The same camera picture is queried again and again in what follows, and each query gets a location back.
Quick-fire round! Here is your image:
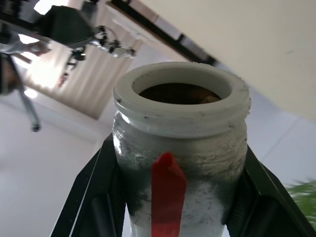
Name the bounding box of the chrome metal fitting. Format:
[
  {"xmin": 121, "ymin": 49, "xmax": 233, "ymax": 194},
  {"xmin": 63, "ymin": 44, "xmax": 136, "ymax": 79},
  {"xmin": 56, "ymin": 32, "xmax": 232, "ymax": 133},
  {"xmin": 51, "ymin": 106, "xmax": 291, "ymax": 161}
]
[{"xmin": 89, "ymin": 24, "xmax": 137, "ymax": 59}]

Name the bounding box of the black metal table frame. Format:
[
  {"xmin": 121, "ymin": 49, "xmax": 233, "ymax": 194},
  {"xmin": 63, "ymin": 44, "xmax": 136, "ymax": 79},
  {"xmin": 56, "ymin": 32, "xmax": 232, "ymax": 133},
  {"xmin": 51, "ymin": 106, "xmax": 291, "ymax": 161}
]
[{"xmin": 107, "ymin": 0, "xmax": 219, "ymax": 66}]

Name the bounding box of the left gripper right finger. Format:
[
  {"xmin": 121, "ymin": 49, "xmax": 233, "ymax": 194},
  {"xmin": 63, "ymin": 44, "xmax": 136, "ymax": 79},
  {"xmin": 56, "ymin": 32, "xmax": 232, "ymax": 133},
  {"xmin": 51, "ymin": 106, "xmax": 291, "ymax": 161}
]
[{"xmin": 221, "ymin": 145, "xmax": 316, "ymax": 237}]

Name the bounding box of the green palm in white pot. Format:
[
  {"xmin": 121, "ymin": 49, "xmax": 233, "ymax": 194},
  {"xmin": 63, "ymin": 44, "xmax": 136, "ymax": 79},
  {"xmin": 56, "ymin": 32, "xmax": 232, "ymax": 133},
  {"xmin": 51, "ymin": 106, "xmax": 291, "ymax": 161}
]
[{"xmin": 286, "ymin": 178, "xmax": 316, "ymax": 219}]

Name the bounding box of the white tube with red band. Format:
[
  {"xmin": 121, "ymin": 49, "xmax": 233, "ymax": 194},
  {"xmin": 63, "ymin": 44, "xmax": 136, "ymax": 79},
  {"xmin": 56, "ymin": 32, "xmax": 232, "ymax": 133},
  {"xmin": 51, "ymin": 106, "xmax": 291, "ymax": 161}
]
[{"xmin": 112, "ymin": 61, "xmax": 253, "ymax": 237}]

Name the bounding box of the black tripod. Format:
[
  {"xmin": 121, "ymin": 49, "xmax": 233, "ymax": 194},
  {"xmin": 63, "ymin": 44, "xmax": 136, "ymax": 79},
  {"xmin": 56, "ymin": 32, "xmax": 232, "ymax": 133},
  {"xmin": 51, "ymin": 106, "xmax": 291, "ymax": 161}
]
[{"xmin": 0, "ymin": 51, "xmax": 42, "ymax": 133}]

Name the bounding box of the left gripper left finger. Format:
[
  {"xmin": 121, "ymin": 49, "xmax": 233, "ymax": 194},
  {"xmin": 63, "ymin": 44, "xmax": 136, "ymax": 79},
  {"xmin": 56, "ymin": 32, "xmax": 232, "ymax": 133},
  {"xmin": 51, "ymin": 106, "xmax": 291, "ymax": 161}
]
[{"xmin": 48, "ymin": 137, "xmax": 131, "ymax": 237}]

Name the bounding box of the black equipment box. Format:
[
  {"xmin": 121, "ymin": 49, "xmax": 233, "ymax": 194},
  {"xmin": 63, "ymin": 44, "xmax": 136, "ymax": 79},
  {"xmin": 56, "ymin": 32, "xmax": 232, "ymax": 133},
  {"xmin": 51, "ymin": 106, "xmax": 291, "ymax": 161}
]
[{"xmin": 36, "ymin": 4, "xmax": 95, "ymax": 48}]

